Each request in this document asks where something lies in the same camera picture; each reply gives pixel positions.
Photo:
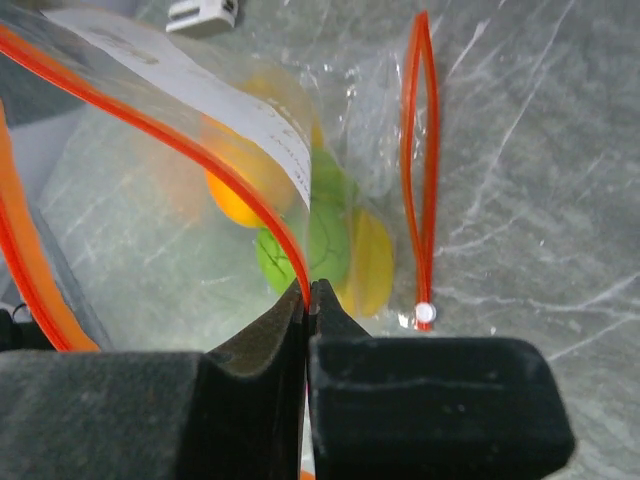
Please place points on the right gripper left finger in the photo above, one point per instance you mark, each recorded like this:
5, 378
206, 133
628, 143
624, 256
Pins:
234, 412

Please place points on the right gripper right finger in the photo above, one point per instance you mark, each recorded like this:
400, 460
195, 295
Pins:
429, 407

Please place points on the fake yellow fruit slice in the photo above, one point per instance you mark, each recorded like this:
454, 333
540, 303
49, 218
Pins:
368, 285

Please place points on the fake green round fruit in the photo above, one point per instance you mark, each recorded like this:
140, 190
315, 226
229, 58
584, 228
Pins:
324, 230

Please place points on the fake orange mango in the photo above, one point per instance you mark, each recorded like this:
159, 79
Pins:
251, 163

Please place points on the clear zip bag red seal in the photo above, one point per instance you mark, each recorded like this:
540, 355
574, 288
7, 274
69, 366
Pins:
418, 162

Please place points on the small white slotted block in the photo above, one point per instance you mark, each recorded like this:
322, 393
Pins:
200, 18

